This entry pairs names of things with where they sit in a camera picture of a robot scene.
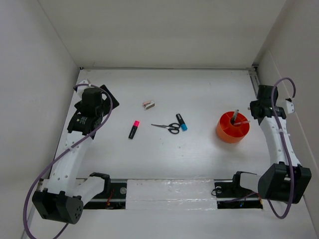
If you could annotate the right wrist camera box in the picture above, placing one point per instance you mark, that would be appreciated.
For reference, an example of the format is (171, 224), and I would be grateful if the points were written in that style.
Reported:
(290, 108)

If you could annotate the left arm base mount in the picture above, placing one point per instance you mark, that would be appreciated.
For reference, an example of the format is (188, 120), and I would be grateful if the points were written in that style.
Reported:
(113, 197)

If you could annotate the orange round pen holder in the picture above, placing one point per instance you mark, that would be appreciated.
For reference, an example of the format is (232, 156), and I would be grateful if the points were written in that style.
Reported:
(229, 133)

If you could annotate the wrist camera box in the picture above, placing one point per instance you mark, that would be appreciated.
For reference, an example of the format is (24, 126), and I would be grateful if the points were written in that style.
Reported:
(290, 108)
(81, 86)

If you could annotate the black handled scissors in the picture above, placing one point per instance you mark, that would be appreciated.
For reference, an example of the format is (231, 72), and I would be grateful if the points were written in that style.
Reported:
(173, 128)

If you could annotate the aluminium rail right side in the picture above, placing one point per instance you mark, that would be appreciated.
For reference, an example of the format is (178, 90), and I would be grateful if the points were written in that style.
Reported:
(254, 78)

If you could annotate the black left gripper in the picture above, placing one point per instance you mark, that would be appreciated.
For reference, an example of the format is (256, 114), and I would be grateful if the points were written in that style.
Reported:
(106, 102)

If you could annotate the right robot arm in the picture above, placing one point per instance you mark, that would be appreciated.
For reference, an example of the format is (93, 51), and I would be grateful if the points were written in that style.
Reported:
(286, 179)

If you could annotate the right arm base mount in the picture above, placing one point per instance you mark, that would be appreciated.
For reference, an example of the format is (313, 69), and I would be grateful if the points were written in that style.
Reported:
(230, 195)

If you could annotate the blue and black highlighter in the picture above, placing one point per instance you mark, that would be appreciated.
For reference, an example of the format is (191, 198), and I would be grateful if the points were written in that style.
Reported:
(181, 122)

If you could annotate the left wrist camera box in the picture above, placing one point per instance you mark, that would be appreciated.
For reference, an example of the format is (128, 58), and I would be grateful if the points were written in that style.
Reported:
(81, 86)

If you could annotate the pink and black highlighter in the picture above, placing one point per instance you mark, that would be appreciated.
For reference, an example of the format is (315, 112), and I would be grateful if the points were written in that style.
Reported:
(134, 129)

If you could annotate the black ink clear pen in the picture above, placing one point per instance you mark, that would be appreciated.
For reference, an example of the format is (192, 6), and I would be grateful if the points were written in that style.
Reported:
(234, 117)

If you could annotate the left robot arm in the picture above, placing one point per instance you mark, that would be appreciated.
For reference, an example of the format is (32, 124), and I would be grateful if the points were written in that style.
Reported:
(62, 199)

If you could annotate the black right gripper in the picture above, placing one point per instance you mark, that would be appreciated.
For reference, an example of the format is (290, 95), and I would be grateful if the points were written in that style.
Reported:
(253, 104)

